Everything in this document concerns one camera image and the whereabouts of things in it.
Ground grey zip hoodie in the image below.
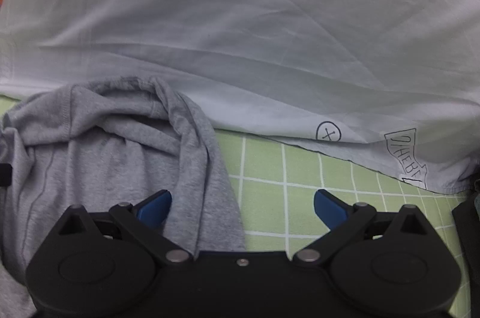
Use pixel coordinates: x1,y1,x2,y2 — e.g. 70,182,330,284
1,77,245,317

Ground green grid mat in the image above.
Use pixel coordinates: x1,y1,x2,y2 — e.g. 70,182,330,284
0,93,480,318

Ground folded black garment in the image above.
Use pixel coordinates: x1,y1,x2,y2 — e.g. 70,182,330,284
452,195,479,286

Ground folded blue jeans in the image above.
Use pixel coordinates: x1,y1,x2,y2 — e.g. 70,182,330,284
473,179,480,218

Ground grey carrot print sheet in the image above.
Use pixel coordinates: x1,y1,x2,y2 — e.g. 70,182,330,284
1,0,479,194

